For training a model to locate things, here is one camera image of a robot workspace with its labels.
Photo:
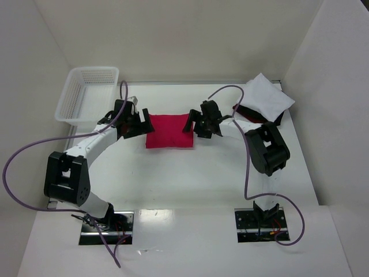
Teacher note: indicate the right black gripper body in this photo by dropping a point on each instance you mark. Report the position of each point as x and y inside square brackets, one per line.
[198, 124]

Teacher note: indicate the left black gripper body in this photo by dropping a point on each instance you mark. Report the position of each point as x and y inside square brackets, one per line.
[139, 124]

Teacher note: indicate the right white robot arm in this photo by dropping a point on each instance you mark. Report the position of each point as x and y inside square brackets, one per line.
[266, 151]

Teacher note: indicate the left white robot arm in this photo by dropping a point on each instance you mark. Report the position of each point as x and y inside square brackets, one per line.
[67, 175]

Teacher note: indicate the white plastic basket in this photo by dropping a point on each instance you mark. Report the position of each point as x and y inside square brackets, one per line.
[88, 93]

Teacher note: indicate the folded white t-shirt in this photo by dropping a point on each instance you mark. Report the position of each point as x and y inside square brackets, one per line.
[262, 96]

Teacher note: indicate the folded black t-shirt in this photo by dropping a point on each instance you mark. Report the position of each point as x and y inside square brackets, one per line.
[259, 114]

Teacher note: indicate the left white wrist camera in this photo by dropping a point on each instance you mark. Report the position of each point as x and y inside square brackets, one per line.
[133, 99]

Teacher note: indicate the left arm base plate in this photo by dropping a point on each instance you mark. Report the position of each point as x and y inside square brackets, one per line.
[121, 228]

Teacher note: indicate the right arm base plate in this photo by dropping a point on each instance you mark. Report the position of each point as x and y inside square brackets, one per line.
[249, 230]

